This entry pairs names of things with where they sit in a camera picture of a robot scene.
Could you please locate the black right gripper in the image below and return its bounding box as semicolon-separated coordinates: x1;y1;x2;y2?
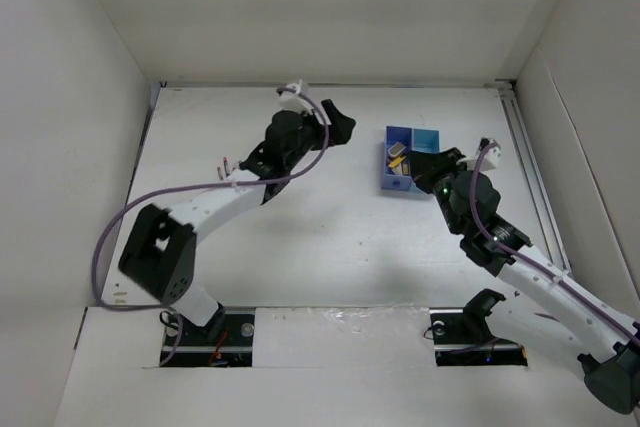
407;147;473;235

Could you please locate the yellow black utility knife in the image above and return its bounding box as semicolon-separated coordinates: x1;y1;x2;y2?
388;156;405;169

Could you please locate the pink eraser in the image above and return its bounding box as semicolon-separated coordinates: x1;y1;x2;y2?
387;142;406;158

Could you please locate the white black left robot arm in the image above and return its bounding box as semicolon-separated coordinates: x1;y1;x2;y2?
118;99;356;344

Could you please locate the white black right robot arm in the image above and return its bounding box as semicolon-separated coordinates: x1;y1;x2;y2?
408;139;639;415

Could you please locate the light blue storage bin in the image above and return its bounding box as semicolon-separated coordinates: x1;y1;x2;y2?
408;128;441;196

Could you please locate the purple blue storage bin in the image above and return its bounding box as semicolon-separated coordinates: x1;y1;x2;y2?
381;126;413;192

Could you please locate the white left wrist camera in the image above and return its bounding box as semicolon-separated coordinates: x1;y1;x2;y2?
277;79;313;115

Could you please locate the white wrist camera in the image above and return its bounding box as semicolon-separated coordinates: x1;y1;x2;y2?
277;79;313;115
457;137;502;172

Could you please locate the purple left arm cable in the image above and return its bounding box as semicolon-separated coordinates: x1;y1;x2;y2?
92;86;332;366

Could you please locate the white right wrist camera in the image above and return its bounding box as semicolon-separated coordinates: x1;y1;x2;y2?
457;137;502;172

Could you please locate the aluminium rail right edge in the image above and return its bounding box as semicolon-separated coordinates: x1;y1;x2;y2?
495;81;572;275

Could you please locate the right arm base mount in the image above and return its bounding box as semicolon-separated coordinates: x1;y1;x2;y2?
423;289;528;367

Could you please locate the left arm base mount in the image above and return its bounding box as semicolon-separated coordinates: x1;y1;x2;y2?
159;308;256;368

